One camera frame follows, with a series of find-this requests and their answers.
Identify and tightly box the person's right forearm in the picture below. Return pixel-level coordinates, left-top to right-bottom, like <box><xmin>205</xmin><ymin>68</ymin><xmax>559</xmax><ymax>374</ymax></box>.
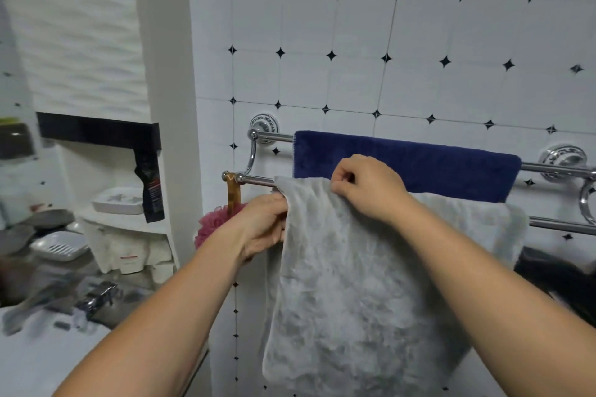
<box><xmin>386</xmin><ymin>198</ymin><xmax>596</xmax><ymax>397</ymax></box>

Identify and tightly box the white covered soap dish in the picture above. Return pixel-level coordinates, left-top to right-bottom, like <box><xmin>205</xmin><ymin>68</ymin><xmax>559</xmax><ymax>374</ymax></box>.
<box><xmin>91</xmin><ymin>186</ymin><xmax>145</xmax><ymax>216</ymax></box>

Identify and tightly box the black tube on shelf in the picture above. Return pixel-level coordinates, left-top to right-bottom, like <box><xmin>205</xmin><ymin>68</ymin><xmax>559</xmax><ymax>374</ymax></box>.
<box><xmin>133</xmin><ymin>149</ymin><xmax>166</xmax><ymax>225</ymax></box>

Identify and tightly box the white slotted soap dish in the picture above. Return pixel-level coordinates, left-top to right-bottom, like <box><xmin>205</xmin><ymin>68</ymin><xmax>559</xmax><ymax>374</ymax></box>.
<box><xmin>30</xmin><ymin>230</ymin><xmax>90</xmax><ymax>262</ymax></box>

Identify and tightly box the dark tissue dispenser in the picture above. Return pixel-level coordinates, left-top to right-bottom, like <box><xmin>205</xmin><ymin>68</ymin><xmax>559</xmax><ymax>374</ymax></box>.
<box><xmin>0</xmin><ymin>117</ymin><xmax>37</xmax><ymax>161</ymax></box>

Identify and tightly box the dark blue towel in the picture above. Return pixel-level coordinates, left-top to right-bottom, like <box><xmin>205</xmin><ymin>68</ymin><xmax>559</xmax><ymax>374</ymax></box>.
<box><xmin>292</xmin><ymin>130</ymin><xmax>522</xmax><ymax>203</ymax></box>

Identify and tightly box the black gray bath loofah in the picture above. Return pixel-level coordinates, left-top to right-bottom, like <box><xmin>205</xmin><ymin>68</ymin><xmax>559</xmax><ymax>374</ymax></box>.
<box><xmin>512</xmin><ymin>245</ymin><xmax>596</xmax><ymax>330</ymax></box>

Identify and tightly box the white sink basin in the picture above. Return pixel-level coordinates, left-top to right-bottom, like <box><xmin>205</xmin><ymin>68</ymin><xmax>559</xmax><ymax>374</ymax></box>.
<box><xmin>0</xmin><ymin>308</ymin><xmax>117</xmax><ymax>397</ymax></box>

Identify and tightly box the beige refill pouch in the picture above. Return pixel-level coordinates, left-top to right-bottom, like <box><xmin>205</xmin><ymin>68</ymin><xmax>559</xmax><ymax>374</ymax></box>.
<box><xmin>81</xmin><ymin>220</ymin><xmax>176</xmax><ymax>275</ymax></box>

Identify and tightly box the person's right hand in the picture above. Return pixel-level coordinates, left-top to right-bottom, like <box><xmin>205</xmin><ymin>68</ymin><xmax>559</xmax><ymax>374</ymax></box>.
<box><xmin>329</xmin><ymin>153</ymin><xmax>415</xmax><ymax>225</ymax></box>

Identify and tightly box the person's left forearm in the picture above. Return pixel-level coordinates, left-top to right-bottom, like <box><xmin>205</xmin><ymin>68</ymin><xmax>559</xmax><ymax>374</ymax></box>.
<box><xmin>53</xmin><ymin>220</ymin><xmax>248</xmax><ymax>397</ymax></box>

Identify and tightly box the gray round soap dish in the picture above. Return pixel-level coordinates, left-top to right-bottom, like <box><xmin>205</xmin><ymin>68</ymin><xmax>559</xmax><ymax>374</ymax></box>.
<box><xmin>25</xmin><ymin>209</ymin><xmax>75</xmax><ymax>230</ymax></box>

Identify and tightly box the chrome double towel rail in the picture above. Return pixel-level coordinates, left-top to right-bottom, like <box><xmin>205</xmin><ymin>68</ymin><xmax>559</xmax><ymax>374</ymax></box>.
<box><xmin>221</xmin><ymin>112</ymin><xmax>596</xmax><ymax>237</ymax></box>

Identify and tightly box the pink bath loofah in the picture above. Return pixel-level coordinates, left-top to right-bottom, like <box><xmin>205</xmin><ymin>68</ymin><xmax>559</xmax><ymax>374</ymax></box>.
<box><xmin>194</xmin><ymin>171</ymin><xmax>245</xmax><ymax>249</ymax></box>

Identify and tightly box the gray towel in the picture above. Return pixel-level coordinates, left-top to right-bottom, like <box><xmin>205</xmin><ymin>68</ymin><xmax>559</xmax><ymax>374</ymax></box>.
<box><xmin>260</xmin><ymin>176</ymin><xmax>530</xmax><ymax>397</ymax></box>

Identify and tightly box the person's left hand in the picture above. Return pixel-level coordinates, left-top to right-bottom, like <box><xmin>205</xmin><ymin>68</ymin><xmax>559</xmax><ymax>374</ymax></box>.
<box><xmin>230</xmin><ymin>192</ymin><xmax>289</xmax><ymax>265</ymax></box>

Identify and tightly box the chrome faucet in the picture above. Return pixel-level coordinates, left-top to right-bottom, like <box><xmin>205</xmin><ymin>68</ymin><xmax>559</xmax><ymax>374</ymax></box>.
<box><xmin>74</xmin><ymin>281</ymin><xmax>120</xmax><ymax>323</ymax></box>

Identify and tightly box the white shelf cabinet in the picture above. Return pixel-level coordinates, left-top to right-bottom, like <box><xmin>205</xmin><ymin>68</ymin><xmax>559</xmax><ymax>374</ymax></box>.
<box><xmin>36</xmin><ymin>111</ymin><xmax>180</xmax><ymax>272</ymax></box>

